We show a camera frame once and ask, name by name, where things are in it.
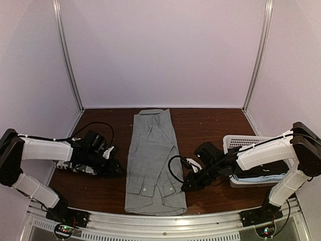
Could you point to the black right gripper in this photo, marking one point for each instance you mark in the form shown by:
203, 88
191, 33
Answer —
195, 184

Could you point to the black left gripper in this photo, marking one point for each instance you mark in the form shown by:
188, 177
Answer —
112, 165

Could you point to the grey long sleeve shirt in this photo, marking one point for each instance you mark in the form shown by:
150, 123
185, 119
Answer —
153, 170

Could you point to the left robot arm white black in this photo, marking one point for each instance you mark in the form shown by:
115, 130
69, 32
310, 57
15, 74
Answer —
16, 148

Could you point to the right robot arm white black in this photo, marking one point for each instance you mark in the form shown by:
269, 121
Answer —
300, 146

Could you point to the black white plaid folded shirt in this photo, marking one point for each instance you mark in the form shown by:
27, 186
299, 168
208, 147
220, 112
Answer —
83, 159

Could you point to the white plastic laundry basket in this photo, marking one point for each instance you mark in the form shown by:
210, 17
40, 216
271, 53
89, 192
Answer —
232, 141

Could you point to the left circuit board with LEDs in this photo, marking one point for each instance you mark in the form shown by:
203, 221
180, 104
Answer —
63, 231

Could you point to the circuit board with leds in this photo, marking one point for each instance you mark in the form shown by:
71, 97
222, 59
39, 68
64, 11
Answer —
265, 231
63, 231

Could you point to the light blue shirt in basket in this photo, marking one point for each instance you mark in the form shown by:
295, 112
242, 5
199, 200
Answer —
262, 180

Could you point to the right circuit board with LEDs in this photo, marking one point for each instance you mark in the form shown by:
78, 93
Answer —
265, 231

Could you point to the black shirt in basket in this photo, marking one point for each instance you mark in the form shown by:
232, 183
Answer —
275, 168

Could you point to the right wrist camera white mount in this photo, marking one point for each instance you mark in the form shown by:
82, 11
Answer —
191, 164

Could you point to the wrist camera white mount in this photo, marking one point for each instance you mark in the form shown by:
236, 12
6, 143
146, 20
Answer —
191, 164
109, 152

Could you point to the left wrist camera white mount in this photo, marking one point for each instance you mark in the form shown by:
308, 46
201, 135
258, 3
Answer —
109, 152

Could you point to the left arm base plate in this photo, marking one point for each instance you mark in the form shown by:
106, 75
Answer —
69, 216

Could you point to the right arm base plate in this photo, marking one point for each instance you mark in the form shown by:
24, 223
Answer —
263, 214

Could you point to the front aluminium rail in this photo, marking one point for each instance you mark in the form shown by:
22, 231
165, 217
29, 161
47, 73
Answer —
215, 226

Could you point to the left aluminium frame post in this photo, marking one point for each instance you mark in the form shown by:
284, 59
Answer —
65, 54

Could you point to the aluminium frame post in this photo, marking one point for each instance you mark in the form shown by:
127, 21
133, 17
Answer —
267, 18
65, 54

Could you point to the right aluminium frame post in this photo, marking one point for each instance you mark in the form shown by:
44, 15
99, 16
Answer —
267, 18

